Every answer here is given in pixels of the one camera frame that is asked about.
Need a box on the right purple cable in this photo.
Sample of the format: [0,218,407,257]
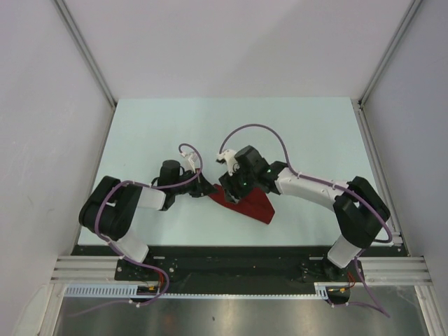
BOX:
[218,124,392,318]

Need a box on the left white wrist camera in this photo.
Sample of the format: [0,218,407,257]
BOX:
[180,151,198,173]

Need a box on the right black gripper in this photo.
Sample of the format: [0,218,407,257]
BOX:
[220,162,257,204]

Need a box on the white cable duct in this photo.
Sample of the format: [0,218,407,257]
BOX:
[64,284,160,299]
[314,282,354,299]

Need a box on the left white cable duct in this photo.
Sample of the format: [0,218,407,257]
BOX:
[64,284,160,299]

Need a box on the right white cable duct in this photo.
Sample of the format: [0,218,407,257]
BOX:
[314,282,354,299]

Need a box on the front aluminium extrusion rail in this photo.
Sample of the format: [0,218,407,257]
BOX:
[50,256,118,284]

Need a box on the left aluminium frame post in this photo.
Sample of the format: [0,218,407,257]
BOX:
[51,0,118,111]

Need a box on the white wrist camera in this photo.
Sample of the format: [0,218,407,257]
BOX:
[216,149,239,176]
[180,151,198,173]

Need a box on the purple cable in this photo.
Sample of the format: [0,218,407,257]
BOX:
[218,124,392,318]
[66,143,204,318]

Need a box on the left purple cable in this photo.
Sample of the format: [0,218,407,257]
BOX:
[66,143,204,318]

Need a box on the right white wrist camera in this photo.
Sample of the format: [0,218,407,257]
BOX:
[216,149,239,176]

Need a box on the right aluminium table rail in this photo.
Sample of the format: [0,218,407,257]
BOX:
[351,100,405,246]

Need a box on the aluminium frame post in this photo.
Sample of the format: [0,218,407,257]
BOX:
[357,0,425,109]
[51,0,118,111]

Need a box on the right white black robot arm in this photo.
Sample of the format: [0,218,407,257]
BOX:
[216,146,391,281]

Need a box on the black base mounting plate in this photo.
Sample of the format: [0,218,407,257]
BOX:
[71,244,410,295]

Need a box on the right aluminium frame post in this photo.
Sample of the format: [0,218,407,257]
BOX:
[357,0,425,109]

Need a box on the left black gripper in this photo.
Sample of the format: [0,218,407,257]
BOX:
[171,168,218,198]

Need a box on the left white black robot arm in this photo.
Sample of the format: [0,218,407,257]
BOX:
[78,160,218,280]

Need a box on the dark red cloth napkin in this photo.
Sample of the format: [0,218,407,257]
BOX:
[208,184,275,225]

